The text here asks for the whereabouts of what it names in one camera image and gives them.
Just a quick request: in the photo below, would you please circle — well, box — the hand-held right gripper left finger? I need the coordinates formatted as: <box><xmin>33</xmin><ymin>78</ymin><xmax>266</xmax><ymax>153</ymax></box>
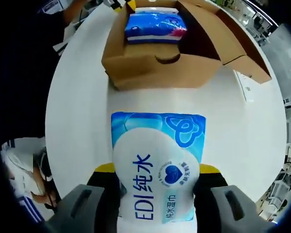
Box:
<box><xmin>45</xmin><ymin>163</ymin><xmax>123</xmax><ymax>233</ymax></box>

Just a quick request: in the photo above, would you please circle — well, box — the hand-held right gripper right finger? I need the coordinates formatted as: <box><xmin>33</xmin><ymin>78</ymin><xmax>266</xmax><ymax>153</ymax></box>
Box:
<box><xmin>194</xmin><ymin>164</ymin><xmax>270</xmax><ymax>233</ymax></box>

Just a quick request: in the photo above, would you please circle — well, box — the blue soft tissue pack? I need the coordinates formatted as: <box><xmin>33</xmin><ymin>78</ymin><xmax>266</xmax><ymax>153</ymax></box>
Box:
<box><xmin>125</xmin><ymin>7</ymin><xmax>189</xmax><ymax>45</ymax></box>

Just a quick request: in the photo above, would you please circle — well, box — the brown cardboard shoe box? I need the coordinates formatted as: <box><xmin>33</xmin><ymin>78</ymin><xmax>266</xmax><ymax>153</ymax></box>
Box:
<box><xmin>101</xmin><ymin>0</ymin><xmax>273</xmax><ymax>91</ymax></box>

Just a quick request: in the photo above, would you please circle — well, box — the white blue wet wipes pack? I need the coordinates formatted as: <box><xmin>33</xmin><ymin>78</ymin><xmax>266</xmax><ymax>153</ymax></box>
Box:
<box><xmin>111</xmin><ymin>111</ymin><xmax>207</xmax><ymax>233</ymax></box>

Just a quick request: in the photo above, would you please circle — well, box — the person's white shoe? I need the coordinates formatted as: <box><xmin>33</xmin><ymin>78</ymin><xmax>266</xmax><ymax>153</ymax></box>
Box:
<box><xmin>1</xmin><ymin>138</ymin><xmax>55</xmax><ymax>209</ymax></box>

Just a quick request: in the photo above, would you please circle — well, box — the white paper sheet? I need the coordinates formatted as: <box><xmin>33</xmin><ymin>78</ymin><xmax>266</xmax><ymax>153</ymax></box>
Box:
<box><xmin>234</xmin><ymin>70</ymin><xmax>255</xmax><ymax>103</ymax></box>

